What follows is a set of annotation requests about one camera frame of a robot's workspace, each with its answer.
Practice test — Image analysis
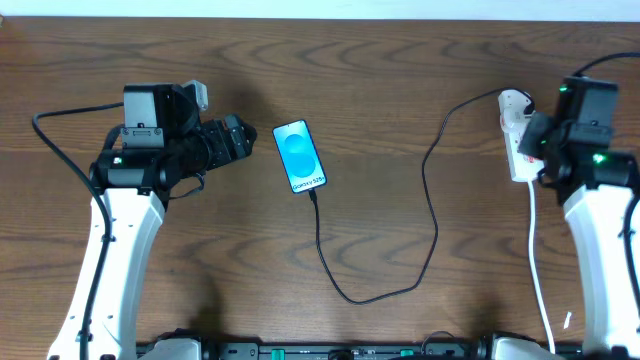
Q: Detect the white power strip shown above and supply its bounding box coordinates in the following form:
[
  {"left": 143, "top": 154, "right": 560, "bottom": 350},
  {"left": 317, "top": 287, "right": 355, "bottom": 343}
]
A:
[{"left": 499, "top": 110, "right": 543, "bottom": 183}]

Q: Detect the blue screen smartphone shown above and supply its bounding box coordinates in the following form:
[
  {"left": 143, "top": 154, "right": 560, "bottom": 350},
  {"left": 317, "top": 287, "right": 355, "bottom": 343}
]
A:
[{"left": 272, "top": 119, "right": 328, "bottom": 194}]

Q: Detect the white usb charger plug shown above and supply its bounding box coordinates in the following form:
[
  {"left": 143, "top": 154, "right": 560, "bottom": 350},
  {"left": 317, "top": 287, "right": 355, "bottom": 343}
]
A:
[{"left": 498, "top": 88, "right": 536, "bottom": 116}]

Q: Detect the black charger cable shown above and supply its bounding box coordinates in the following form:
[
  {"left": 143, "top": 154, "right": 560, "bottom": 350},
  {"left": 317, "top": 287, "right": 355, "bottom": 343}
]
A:
[{"left": 307, "top": 86, "right": 536, "bottom": 306}]

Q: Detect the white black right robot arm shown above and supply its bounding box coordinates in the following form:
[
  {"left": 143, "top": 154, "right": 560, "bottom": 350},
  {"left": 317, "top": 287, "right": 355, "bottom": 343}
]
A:
[{"left": 518, "top": 75, "right": 639, "bottom": 359}]

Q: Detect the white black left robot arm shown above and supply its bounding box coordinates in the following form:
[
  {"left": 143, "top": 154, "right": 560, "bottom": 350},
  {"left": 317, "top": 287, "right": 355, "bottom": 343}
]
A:
[{"left": 47, "top": 81, "right": 257, "bottom": 359}]

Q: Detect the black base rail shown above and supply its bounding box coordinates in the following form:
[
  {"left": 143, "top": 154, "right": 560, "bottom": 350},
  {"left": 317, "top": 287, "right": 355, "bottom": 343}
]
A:
[{"left": 135, "top": 329, "right": 584, "bottom": 360}]

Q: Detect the white paper scrap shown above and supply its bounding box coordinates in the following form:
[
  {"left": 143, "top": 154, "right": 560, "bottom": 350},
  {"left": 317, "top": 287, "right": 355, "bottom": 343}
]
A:
[{"left": 563, "top": 311, "right": 573, "bottom": 330}]

